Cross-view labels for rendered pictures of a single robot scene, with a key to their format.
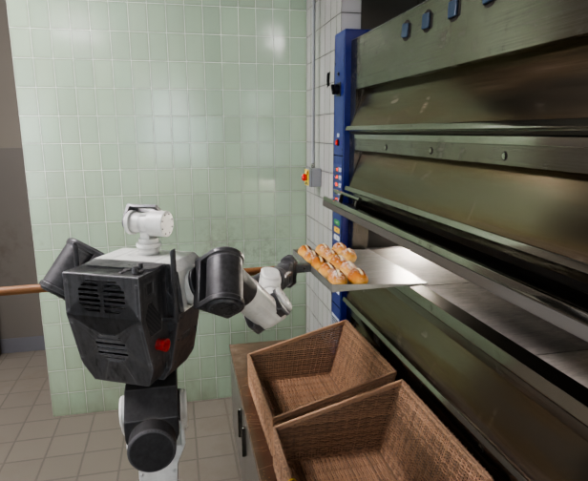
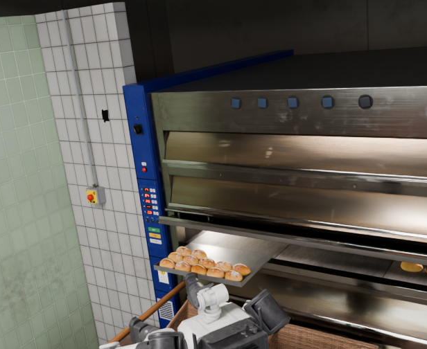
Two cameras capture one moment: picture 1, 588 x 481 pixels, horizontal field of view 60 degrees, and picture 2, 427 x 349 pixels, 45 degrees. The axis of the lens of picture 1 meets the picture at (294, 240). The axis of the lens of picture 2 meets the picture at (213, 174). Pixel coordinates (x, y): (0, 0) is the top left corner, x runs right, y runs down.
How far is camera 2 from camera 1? 164 cm
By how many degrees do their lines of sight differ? 41
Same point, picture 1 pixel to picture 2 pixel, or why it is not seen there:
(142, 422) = not seen: outside the picture
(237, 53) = not seen: outside the picture
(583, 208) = (412, 210)
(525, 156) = (371, 187)
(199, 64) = not seen: outside the picture
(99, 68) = not seen: outside the picture
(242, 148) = (14, 185)
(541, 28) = (373, 129)
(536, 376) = (396, 287)
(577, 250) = (417, 229)
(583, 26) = (401, 133)
